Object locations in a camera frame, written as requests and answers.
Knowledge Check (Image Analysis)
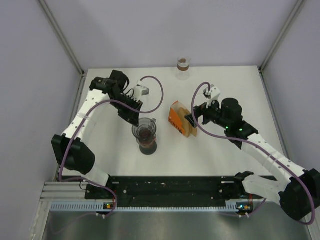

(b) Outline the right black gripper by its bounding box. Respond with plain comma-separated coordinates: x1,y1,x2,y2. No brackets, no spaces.
185,96,231,129

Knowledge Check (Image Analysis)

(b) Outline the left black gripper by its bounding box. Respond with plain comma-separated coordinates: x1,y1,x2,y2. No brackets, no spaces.
109,93,143,127

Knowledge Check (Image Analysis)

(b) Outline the clear plastic coffee dripper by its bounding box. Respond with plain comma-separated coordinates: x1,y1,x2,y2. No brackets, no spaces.
131,117,157,145

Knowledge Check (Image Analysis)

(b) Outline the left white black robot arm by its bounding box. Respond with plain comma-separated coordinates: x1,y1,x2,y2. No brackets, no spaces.
51,70,149,199

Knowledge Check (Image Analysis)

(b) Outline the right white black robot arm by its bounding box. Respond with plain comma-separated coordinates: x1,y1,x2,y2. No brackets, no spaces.
184,98,320,226

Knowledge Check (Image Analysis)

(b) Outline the orange coffee filter box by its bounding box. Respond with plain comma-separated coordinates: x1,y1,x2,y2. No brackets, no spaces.
168,101,186,136

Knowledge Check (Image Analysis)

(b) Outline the glass cup with coffee grounds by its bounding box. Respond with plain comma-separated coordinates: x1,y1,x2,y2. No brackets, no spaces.
176,56,191,81

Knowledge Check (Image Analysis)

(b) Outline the stack of brown filters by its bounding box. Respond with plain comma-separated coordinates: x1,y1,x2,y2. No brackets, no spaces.
177,107,198,138

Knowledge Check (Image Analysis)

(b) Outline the glass carafe red collar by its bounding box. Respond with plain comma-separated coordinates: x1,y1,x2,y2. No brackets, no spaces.
137,135,158,156

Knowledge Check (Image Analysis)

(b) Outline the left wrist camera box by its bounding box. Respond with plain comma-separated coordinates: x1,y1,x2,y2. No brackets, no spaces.
131,80,150,102

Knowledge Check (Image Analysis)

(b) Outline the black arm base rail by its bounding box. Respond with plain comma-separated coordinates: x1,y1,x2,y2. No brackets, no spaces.
84,175,276,208

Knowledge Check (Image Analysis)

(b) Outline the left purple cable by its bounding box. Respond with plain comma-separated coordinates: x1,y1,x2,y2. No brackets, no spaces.
58,75,165,221

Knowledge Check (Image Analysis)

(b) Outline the purple cable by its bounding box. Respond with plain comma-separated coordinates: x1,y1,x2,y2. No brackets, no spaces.
191,81,316,227
58,75,165,221

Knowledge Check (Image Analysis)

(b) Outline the left aluminium frame post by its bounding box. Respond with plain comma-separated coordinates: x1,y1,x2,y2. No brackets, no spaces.
37,0,85,76

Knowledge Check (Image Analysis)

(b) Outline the aluminium frame post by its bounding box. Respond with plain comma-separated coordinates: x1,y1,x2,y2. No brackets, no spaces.
37,0,85,76
258,0,307,74

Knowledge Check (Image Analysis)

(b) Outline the grey slotted cable duct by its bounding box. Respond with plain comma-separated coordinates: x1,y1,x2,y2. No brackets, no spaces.
50,201,240,213

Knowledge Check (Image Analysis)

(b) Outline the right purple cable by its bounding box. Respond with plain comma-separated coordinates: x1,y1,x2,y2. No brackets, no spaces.
191,81,316,227

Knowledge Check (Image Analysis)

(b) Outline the right aluminium frame post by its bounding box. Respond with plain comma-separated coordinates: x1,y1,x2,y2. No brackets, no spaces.
258,0,307,74

